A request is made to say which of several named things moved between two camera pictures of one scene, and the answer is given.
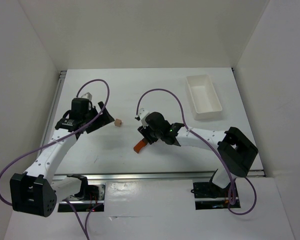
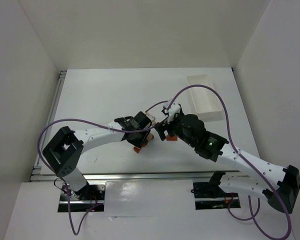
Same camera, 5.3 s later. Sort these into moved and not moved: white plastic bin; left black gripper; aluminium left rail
Moved: left black gripper
Not moved: aluminium left rail; white plastic bin
